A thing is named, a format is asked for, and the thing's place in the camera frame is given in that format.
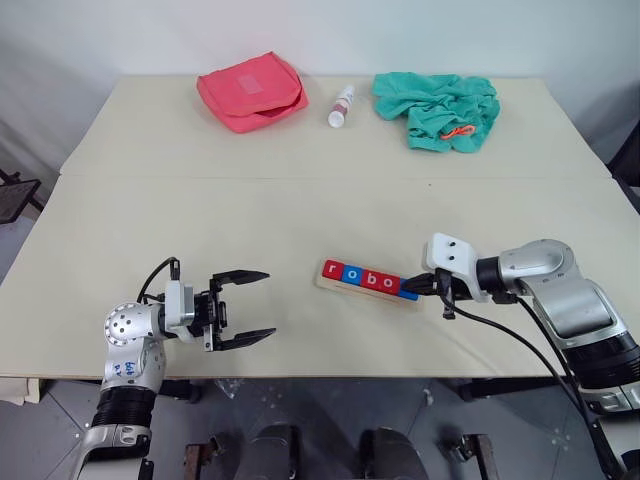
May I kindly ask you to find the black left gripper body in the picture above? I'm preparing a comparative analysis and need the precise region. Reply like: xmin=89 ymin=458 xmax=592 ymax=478
xmin=192 ymin=274 xmax=231 ymax=354

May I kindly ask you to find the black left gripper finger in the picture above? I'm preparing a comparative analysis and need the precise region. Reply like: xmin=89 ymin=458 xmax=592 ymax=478
xmin=209 ymin=269 xmax=271 ymax=290
xmin=212 ymin=327 xmax=278 ymax=352

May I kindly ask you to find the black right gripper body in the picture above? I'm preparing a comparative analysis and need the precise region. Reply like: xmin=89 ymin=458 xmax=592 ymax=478
xmin=430 ymin=268 xmax=474 ymax=304

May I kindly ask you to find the red letter block b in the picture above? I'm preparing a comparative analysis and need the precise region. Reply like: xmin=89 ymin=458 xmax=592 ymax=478
xmin=359 ymin=267 xmax=384 ymax=292

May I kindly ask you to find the wooden letter tray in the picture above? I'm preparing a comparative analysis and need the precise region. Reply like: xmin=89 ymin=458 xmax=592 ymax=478
xmin=313 ymin=257 xmax=424 ymax=314

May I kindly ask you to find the blue letter block o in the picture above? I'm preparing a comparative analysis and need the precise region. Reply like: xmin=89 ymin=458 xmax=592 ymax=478
xmin=339 ymin=262 xmax=364 ymax=287

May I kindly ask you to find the dark rounded shape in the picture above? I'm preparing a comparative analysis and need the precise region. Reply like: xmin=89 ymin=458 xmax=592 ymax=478
xmin=247 ymin=423 xmax=301 ymax=480
xmin=359 ymin=427 xmax=429 ymax=480

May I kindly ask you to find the pink zip pouch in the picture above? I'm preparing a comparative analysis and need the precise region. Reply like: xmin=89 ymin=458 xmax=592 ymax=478
xmin=195 ymin=49 xmax=310 ymax=135

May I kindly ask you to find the white plastic bottle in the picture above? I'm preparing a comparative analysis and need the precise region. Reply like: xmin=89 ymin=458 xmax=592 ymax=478
xmin=327 ymin=83 xmax=357 ymax=129

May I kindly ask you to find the green cloth bag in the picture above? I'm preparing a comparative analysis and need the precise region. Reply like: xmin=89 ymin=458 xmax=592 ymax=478
xmin=370 ymin=71 xmax=501 ymax=154

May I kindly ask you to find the white board stack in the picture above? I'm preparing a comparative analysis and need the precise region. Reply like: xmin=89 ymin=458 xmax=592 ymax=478
xmin=0 ymin=377 xmax=41 ymax=406

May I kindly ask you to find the black chair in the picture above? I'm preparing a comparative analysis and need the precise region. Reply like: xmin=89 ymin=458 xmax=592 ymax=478
xmin=608 ymin=124 xmax=640 ymax=189

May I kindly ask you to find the black framed stand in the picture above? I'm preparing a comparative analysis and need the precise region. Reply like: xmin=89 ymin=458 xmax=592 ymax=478
xmin=0 ymin=168 xmax=44 ymax=227

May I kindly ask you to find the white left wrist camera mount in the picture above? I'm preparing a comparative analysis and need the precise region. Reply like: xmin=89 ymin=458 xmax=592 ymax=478
xmin=162 ymin=279 xmax=201 ymax=345

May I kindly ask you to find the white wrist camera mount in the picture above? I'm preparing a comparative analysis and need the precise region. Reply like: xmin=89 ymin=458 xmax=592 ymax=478
xmin=162 ymin=279 xmax=201 ymax=345
xmin=423 ymin=232 xmax=494 ymax=304

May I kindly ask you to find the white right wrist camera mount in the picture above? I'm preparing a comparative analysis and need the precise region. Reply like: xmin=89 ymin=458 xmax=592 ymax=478
xmin=423 ymin=232 xmax=494 ymax=304

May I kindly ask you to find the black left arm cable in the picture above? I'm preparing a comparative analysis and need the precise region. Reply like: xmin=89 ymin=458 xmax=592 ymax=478
xmin=135 ymin=257 xmax=181 ymax=306

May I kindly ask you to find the black table frame bar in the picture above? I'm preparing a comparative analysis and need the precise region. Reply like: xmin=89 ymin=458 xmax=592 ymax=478
xmin=459 ymin=378 xmax=556 ymax=401
xmin=159 ymin=379 xmax=204 ymax=404

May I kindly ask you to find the rusty metal foot bracket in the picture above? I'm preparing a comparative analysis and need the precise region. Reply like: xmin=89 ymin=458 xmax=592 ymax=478
xmin=439 ymin=433 xmax=501 ymax=480
xmin=183 ymin=437 xmax=224 ymax=480

